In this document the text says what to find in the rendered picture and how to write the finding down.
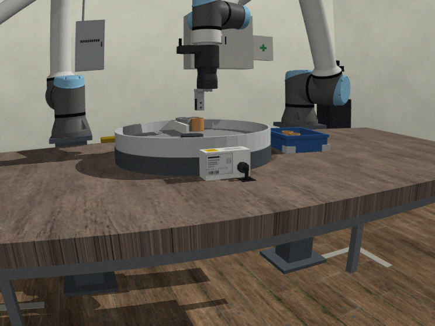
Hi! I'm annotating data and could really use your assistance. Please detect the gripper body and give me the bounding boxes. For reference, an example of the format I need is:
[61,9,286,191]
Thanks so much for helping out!
[194,45,220,90]

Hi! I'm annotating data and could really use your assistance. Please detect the grey turntable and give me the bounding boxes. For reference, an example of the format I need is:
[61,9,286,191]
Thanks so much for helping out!
[114,119,272,176]

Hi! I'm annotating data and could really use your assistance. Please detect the blue crate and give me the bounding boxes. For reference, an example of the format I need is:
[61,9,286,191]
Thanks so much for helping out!
[271,127,330,154]

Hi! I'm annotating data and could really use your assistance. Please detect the white first aid box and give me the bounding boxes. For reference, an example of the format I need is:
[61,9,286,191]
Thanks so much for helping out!
[253,34,274,62]

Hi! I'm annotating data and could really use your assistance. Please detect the white control box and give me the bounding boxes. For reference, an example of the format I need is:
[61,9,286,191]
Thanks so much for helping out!
[199,145,257,183]

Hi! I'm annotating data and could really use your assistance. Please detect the wooden table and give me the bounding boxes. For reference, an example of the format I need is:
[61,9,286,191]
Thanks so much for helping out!
[0,127,435,326]

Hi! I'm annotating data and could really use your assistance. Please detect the grey electrical panel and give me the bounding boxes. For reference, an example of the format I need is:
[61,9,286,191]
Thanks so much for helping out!
[74,0,105,72]

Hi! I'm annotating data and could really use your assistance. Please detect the black cabinet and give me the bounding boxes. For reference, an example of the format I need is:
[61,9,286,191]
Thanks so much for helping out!
[317,98,351,129]

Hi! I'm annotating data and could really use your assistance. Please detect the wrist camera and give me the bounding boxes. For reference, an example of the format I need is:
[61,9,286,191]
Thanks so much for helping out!
[177,38,197,55]

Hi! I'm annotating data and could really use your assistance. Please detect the grey wall cabinet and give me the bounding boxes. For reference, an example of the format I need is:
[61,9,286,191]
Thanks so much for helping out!
[183,12,254,70]

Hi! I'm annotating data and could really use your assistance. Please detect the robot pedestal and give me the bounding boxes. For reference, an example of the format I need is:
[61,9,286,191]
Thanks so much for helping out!
[49,135,120,297]
[260,121,327,275]

